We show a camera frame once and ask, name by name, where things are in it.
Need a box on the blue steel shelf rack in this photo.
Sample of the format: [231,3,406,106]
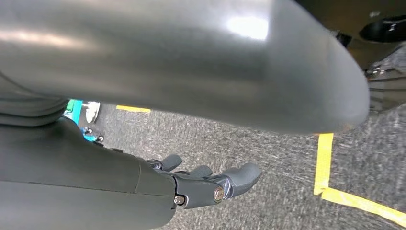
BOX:
[63,99,105,142]

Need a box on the yellow floor tape square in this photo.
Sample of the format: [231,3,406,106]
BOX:
[115,105,152,114]
[313,133,406,228]

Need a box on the robot leg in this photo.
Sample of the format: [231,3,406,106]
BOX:
[295,0,406,69]

